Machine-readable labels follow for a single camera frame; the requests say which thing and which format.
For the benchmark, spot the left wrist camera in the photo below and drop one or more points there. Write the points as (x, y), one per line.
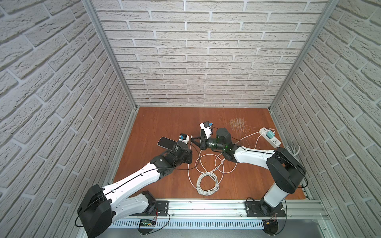
(184, 138)

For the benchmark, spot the teal charger plug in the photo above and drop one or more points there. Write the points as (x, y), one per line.
(270, 134)

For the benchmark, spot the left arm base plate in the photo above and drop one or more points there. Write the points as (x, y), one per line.
(154, 206)

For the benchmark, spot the small green circuit board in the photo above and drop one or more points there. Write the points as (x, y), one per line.
(147, 223)

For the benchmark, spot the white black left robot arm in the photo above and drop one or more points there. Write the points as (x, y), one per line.
(101, 206)

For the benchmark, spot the phone in green case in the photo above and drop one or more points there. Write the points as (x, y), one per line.
(166, 143)

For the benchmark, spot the aluminium frame rail left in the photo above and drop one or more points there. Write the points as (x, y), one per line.
(93, 15)

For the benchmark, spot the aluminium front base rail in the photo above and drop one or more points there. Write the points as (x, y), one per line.
(304, 219)

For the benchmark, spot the aluminium frame rail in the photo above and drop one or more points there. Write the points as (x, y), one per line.
(93, 15)
(321, 22)

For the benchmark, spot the aluminium frame rail right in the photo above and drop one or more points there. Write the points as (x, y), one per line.
(321, 22)

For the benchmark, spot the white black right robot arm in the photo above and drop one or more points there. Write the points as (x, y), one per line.
(286, 171)

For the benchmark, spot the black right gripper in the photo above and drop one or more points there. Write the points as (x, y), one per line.
(199, 142)

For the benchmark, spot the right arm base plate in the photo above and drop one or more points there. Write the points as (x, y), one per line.
(261, 209)

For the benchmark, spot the white power strip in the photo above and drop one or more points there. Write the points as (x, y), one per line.
(275, 143)

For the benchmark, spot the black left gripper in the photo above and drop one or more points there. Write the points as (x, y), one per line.
(182, 146)

